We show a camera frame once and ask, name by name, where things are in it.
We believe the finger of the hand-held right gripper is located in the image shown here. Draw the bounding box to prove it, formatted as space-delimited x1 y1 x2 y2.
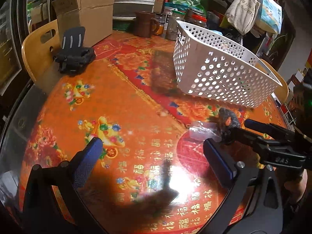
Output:
244 119 296 140
229 126 263 150

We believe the white canvas tote bag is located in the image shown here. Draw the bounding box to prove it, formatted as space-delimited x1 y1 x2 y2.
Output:
224 0 263 36

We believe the person's right hand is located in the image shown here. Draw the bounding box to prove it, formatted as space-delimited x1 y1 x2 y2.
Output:
284 169 309 201

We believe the grey plastic drawer tower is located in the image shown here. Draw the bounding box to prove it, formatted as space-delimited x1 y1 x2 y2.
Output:
111 0 159 20

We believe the brown mug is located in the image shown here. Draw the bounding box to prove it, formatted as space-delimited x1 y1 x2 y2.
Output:
135 11 160 38

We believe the dark lid glass jar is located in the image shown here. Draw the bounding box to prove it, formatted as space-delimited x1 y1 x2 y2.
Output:
166 7 187 41

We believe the orange content jar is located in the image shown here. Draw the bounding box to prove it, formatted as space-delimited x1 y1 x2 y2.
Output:
153 13 167 36

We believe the white perforated plastic basket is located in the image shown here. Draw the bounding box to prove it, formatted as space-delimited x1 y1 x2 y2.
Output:
173 20 283 109

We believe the clear plastic bag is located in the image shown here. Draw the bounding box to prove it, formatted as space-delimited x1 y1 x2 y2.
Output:
189 121 221 142

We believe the green plastic basket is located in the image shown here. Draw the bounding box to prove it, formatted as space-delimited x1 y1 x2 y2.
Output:
113 19 135 32

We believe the wooden chair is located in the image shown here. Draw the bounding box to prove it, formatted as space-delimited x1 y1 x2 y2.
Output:
255 58 289 103
21 19 61 83

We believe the grey fuzzy plush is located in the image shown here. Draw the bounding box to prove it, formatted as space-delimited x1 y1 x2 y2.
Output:
216 108 241 144

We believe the blue print tote bag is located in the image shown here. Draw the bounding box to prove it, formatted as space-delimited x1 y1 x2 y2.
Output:
255 0 283 35

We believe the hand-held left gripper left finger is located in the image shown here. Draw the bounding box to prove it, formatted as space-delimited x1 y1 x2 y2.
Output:
22 137 111 234

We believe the black phone stand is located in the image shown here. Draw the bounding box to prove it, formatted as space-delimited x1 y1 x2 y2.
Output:
53 26 96 75

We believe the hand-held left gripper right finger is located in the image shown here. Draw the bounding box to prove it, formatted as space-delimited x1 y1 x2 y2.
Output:
202 138 284 234

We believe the open cardboard box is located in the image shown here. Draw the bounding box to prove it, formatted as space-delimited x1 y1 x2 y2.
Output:
52 0 116 48

